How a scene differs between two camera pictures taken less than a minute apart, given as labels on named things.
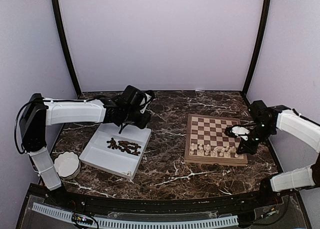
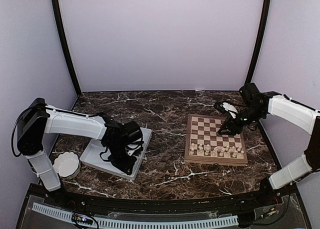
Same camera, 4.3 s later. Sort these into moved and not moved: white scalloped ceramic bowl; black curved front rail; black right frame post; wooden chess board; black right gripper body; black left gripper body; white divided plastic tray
Moved: black left gripper body; black right gripper body
Not moved: black curved front rail; black right frame post; white scalloped ceramic bowl; wooden chess board; white divided plastic tray
